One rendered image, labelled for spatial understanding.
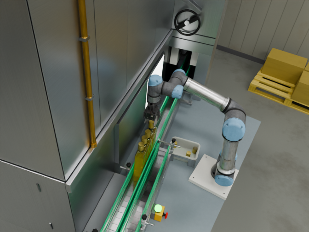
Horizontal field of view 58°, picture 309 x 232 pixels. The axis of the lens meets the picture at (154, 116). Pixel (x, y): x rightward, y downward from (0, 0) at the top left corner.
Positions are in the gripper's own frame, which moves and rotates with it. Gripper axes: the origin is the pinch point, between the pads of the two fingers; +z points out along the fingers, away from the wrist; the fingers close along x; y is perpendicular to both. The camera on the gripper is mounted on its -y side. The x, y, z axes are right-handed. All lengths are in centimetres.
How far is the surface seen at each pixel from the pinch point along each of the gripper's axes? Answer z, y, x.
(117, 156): 13.9, 22.3, -13.0
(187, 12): -37, -92, -4
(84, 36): -76, 48, -14
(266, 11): 33, -349, 79
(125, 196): 30.5, 36.2, -1.8
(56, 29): -82, 60, -16
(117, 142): 1.3, 22.3, -13.3
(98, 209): 30, 50, -13
